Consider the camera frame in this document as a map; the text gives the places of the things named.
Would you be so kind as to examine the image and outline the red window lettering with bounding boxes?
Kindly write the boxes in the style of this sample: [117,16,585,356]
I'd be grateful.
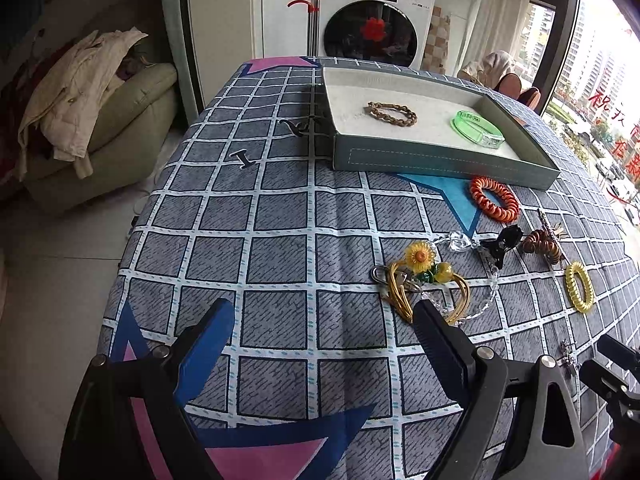
[587,87,640,176]

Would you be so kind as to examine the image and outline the brown coil hair tie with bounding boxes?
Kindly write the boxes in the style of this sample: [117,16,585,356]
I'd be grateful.
[520,229,566,266]

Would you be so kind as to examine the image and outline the green translucent bracelet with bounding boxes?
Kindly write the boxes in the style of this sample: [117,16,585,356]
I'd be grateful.
[452,109,506,151]

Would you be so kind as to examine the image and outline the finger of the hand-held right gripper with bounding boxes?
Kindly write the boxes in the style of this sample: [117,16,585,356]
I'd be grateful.
[579,359,640,411]
[596,333,640,368]

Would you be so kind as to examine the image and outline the silver spiked hair clip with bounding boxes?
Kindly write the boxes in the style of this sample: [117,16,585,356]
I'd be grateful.
[537,207,568,261]

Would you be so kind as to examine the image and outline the white curtain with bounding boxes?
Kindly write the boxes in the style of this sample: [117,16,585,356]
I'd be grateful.
[452,0,538,81]

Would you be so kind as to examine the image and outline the beige jacket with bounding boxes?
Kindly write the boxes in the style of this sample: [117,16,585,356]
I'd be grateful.
[17,29,150,181]

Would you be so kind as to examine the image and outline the dark window frame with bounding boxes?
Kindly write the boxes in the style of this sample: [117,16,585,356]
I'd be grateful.
[530,0,586,116]

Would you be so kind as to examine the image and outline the small silver charm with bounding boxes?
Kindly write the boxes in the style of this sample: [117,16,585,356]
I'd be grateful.
[560,339,581,386]

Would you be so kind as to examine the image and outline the black hair claw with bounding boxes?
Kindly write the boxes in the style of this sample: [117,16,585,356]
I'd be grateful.
[479,226,523,268]

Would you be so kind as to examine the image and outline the orange white coil hair tie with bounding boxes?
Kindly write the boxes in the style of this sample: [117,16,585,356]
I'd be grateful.
[469,176,521,222]

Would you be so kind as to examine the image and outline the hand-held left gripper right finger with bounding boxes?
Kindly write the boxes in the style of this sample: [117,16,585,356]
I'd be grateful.
[412,299,591,480]

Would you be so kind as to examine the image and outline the white cabinet panel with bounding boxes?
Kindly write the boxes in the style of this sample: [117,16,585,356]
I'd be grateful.
[187,0,263,106]

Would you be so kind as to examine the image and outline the beige cloth bag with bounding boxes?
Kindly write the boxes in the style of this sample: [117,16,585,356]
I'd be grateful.
[457,51,516,92]

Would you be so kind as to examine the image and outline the gold sunflower hair tie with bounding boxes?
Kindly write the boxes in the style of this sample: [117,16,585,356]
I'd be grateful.
[382,240,471,325]

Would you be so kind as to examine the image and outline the clear crystal bead bracelet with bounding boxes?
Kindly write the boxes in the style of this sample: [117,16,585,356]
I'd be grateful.
[371,230,501,323]

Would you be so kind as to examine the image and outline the yellow coil hair tie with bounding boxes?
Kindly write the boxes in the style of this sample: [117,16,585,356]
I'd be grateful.
[565,261,593,315]

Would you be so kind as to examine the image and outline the beige sofa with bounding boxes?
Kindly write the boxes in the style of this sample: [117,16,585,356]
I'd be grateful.
[22,62,181,216]

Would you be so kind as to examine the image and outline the grey shallow tray box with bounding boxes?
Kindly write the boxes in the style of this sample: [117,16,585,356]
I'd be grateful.
[321,66,561,191]

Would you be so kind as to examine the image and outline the grey door frame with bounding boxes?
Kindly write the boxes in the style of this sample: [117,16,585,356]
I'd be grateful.
[159,0,206,121]

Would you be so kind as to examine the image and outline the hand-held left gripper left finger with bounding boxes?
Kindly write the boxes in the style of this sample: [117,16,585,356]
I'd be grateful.
[59,298,236,480]

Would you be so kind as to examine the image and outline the red handled mop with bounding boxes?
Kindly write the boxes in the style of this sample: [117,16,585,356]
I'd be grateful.
[287,0,323,58]

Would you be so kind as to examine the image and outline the brown braided bracelet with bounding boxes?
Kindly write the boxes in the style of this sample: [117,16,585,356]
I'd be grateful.
[367,101,418,128]

